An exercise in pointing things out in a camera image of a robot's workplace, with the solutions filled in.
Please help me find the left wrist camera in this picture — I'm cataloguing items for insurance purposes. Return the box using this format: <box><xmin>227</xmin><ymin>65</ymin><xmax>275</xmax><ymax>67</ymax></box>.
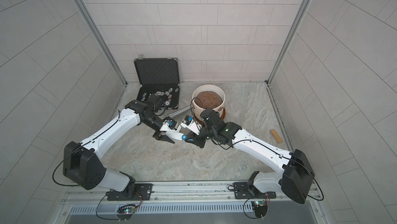
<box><xmin>162</xmin><ymin>117</ymin><xmax>181</xmax><ymax>132</ymax></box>

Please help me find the aluminium front rail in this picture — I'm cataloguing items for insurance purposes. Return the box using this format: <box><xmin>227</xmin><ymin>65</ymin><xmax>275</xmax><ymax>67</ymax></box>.
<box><xmin>60</xmin><ymin>178</ymin><xmax>320</xmax><ymax>206</ymax></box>

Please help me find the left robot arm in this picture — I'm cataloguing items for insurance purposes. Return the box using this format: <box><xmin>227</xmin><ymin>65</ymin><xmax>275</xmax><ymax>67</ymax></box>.
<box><xmin>62</xmin><ymin>95</ymin><xmax>186</xmax><ymax>195</ymax></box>

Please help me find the white ceramic pot with soil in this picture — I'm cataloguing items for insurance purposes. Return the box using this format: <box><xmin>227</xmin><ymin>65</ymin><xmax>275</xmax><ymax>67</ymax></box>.
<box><xmin>191</xmin><ymin>84</ymin><xmax>226</xmax><ymax>114</ymax></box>

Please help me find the black poker chip case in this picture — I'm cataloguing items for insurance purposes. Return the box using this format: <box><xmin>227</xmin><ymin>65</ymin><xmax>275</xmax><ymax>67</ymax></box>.
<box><xmin>134</xmin><ymin>57</ymin><xmax>180</xmax><ymax>115</ymax></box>

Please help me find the small wooden block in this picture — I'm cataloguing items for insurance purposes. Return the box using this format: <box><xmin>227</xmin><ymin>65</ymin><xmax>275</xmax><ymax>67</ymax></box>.
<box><xmin>270</xmin><ymin>129</ymin><xmax>283</xmax><ymax>143</ymax></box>

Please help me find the right circuit board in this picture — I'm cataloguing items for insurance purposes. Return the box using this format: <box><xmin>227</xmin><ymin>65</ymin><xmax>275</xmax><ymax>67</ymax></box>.
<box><xmin>251</xmin><ymin>201</ymin><xmax>268</xmax><ymax>219</ymax></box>

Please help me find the left circuit board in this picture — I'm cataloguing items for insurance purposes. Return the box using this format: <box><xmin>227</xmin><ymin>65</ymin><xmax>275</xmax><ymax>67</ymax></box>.
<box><xmin>116</xmin><ymin>204</ymin><xmax>137</xmax><ymax>222</ymax></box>

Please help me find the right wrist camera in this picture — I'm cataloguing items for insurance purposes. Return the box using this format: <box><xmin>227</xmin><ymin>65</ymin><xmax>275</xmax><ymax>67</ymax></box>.
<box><xmin>181</xmin><ymin>115</ymin><xmax>202</xmax><ymax>135</ymax></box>

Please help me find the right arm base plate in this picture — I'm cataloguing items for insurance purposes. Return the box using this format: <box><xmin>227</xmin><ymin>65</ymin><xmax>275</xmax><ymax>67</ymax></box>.
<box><xmin>227</xmin><ymin>182</ymin><xmax>277</xmax><ymax>199</ymax></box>

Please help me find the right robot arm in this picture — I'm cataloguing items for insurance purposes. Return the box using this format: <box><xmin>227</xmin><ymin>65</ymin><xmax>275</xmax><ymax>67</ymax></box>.
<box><xmin>181</xmin><ymin>109</ymin><xmax>315</xmax><ymax>204</ymax></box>

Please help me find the terracotta saucer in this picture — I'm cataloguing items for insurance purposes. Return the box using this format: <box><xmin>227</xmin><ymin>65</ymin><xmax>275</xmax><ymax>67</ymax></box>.
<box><xmin>193</xmin><ymin>109</ymin><xmax>226</xmax><ymax>126</ymax></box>

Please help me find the circuit board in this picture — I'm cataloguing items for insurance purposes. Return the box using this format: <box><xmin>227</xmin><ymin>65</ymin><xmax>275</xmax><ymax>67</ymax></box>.
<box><xmin>116</xmin><ymin>204</ymin><xmax>137</xmax><ymax>222</ymax></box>
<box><xmin>251</xmin><ymin>201</ymin><xmax>268</xmax><ymax>219</ymax></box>

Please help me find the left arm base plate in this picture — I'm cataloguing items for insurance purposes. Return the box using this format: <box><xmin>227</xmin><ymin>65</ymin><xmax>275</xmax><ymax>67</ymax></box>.
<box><xmin>105</xmin><ymin>183</ymin><xmax>153</xmax><ymax>201</ymax></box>

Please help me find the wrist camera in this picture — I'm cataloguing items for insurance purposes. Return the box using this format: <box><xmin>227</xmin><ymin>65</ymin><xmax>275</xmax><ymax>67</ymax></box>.
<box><xmin>162</xmin><ymin>117</ymin><xmax>181</xmax><ymax>132</ymax></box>
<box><xmin>181</xmin><ymin>115</ymin><xmax>202</xmax><ymax>135</ymax></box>

